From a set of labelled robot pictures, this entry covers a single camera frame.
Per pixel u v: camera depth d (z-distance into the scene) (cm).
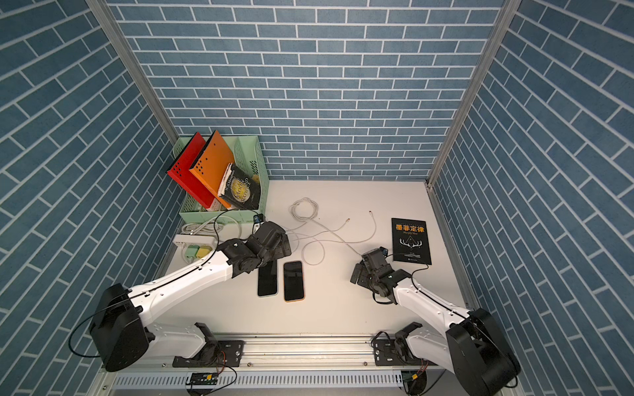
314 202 112
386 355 73
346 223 105
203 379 72
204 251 94
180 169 86
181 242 95
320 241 99
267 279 89
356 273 85
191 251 94
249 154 107
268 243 62
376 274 66
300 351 76
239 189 99
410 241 99
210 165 92
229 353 74
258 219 73
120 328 39
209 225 99
